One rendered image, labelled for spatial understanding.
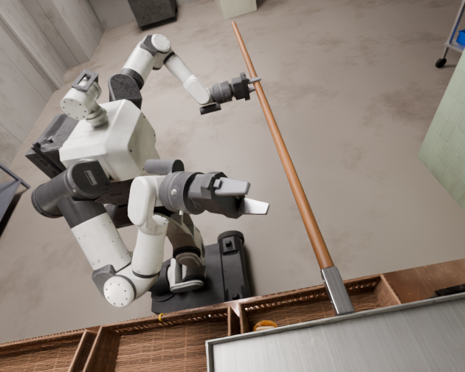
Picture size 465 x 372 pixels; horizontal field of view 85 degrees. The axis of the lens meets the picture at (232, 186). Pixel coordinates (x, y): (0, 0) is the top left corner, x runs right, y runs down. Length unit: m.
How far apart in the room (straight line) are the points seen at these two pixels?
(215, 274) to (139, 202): 1.26
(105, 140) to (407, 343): 0.80
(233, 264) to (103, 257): 1.15
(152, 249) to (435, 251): 1.83
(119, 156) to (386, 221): 1.83
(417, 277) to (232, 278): 0.97
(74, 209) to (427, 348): 0.76
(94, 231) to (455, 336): 0.75
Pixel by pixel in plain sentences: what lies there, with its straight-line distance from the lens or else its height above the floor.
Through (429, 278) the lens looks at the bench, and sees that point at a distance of 1.36.
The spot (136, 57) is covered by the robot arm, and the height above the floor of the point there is 1.42.
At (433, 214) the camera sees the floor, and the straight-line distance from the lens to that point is 2.28.
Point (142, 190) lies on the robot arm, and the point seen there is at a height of 1.40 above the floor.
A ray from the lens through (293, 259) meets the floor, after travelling 1.92.
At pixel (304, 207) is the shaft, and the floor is 1.21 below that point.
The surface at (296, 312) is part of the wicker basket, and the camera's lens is 1.21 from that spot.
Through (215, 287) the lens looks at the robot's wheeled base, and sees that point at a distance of 1.75.
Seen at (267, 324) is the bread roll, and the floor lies 0.64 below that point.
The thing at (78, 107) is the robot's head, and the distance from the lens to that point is 0.79.
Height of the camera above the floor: 1.76
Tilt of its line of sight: 48 degrees down
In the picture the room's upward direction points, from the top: 19 degrees counter-clockwise
